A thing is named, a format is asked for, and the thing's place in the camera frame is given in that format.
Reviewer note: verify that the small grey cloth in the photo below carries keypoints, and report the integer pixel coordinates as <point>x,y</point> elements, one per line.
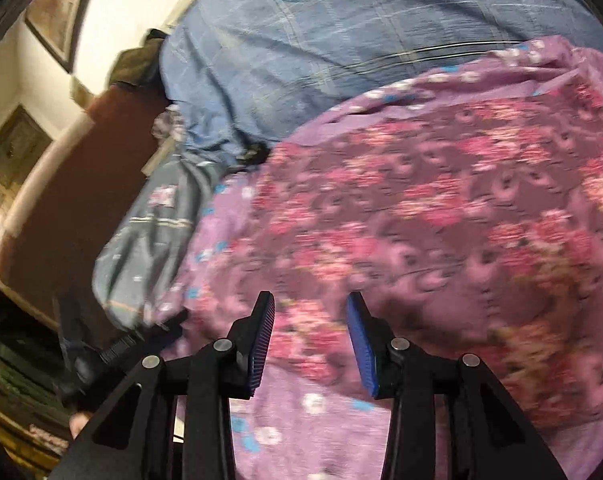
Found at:
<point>169,122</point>

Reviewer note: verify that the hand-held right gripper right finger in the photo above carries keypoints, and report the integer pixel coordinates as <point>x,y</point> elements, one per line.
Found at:
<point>361,350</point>

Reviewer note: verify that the small black clip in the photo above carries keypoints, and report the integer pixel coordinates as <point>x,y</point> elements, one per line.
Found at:
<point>254,154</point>

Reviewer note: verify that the pale wooden strip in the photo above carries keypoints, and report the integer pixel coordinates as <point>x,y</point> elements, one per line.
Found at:
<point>157,156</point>

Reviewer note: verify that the framed wall picture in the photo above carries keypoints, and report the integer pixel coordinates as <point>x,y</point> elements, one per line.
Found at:
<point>56,10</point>

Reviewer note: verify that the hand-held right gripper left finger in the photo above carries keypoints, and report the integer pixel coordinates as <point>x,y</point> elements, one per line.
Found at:
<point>261,345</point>

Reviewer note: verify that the brown wooden door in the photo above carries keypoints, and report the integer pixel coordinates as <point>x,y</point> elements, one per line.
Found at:
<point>11,150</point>

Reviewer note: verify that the grey star-print bedsheet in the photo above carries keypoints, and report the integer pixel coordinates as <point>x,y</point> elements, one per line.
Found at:
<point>151,240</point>

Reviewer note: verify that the person's left hand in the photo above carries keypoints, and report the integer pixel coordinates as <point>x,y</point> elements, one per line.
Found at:
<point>80,422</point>

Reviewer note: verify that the purple floral blanket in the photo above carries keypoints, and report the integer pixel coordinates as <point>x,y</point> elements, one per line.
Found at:
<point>306,435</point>

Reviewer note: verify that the olive green cloth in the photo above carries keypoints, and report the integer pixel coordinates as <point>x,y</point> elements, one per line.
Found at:
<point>136,62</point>

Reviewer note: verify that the brown bed headboard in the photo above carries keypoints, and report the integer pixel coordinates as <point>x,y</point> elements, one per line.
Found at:
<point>71,200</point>

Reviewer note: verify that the maroon floral shirt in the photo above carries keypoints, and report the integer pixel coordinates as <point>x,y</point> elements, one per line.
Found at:
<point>431,240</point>

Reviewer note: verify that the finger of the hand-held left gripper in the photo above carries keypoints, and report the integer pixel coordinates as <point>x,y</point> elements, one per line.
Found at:
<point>141,337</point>
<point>71,330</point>

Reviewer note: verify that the blue plaid quilt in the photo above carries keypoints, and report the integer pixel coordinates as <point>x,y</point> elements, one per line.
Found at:
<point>331,50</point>

